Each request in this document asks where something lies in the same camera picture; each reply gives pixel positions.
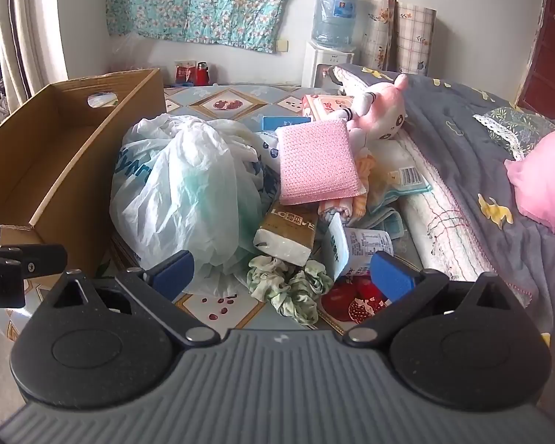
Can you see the grey printed quilt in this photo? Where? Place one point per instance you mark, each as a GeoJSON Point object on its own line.
{"type": "Point", "coordinates": [453, 115]}

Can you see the white rolled quilt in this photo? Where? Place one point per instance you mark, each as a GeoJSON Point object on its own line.
{"type": "Point", "coordinates": [444, 222]}

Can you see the green white scrunchie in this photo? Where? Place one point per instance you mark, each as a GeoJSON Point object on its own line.
{"type": "Point", "coordinates": [296, 291]}

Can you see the red thermos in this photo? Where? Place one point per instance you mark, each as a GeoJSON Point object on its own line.
{"type": "Point", "coordinates": [202, 75]}

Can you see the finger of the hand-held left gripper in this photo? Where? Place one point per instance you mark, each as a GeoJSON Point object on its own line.
{"type": "Point", "coordinates": [37, 259]}

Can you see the red white wipes packet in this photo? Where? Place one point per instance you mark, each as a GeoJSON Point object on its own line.
{"type": "Point", "coordinates": [326, 104]}

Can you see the brown cardboard box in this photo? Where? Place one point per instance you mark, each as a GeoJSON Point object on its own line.
{"type": "Point", "coordinates": [134, 97]}

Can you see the clear packet with barcode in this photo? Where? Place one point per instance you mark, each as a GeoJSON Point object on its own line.
{"type": "Point", "coordinates": [397, 171]}

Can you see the red box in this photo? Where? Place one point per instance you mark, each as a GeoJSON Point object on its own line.
{"type": "Point", "coordinates": [184, 74]}

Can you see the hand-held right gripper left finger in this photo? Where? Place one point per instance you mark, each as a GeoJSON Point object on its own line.
{"type": "Point", "coordinates": [173, 273]}

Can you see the white plastic bag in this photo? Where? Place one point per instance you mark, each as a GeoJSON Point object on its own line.
{"type": "Point", "coordinates": [180, 194]}

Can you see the floral lace pillow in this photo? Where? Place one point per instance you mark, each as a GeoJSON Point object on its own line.
{"type": "Point", "coordinates": [513, 122]}

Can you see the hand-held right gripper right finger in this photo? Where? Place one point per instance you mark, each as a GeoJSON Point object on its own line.
{"type": "Point", "coordinates": [393, 277]}

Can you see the pink pillow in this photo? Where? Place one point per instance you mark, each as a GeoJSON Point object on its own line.
{"type": "Point", "coordinates": [545, 180]}

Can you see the floral rolled mat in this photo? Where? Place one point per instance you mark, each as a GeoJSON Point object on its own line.
{"type": "Point", "coordinates": [377, 32]}

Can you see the teal checked towel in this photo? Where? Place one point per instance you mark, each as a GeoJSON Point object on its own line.
{"type": "Point", "coordinates": [388, 222]}

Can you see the white water dispenser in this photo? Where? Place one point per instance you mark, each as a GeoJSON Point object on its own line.
{"type": "Point", "coordinates": [314, 64]}

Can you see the beige curtain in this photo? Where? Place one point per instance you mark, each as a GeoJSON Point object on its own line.
{"type": "Point", "coordinates": [37, 32]}

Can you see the pink knitted cloth pad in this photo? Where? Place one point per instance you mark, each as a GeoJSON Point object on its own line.
{"type": "Point", "coordinates": [314, 162]}

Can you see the teal floral wall cloth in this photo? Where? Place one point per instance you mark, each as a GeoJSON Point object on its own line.
{"type": "Point", "coordinates": [203, 0]}

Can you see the pink plush toy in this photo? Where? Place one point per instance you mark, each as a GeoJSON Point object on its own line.
{"type": "Point", "coordinates": [379, 111]}

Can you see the gold tissue pack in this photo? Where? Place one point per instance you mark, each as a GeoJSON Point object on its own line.
{"type": "Point", "coordinates": [286, 236]}

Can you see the wall socket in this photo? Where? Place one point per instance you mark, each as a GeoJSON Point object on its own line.
{"type": "Point", "coordinates": [282, 45]}

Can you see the checked rolled mat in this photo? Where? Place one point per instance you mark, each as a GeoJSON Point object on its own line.
{"type": "Point", "coordinates": [414, 37]}

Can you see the blue water bottle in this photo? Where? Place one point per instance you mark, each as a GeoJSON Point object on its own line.
{"type": "Point", "coordinates": [333, 18]}

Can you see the blue white packet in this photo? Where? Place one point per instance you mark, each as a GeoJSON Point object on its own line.
{"type": "Point", "coordinates": [282, 123]}

